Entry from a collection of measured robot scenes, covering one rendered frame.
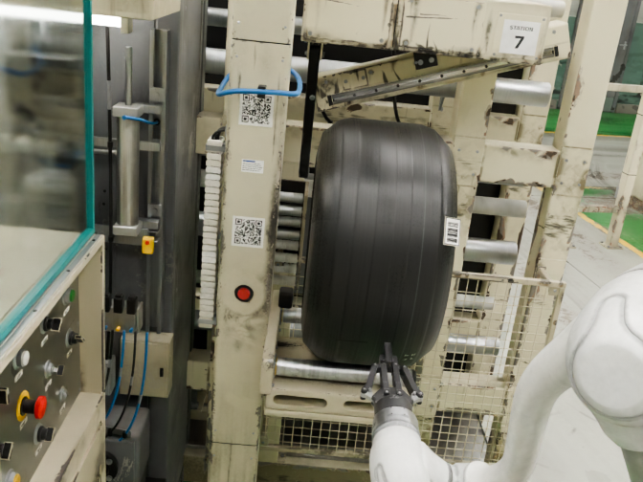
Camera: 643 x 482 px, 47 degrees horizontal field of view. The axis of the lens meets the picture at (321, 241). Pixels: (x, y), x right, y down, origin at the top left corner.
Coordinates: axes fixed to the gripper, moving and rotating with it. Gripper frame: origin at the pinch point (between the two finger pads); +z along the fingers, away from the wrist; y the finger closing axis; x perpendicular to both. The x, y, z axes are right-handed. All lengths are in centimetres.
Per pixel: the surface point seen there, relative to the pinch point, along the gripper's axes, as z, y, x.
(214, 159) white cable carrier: 27, 42, -31
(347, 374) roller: 12.3, 6.9, 15.3
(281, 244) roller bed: 62, 27, 8
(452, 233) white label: 8.6, -10.6, -26.8
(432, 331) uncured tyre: 4.6, -9.5, -4.5
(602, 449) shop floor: 109, -115, 120
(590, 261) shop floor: 334, -188, 149
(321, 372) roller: 12.3, 13.1, 15.4
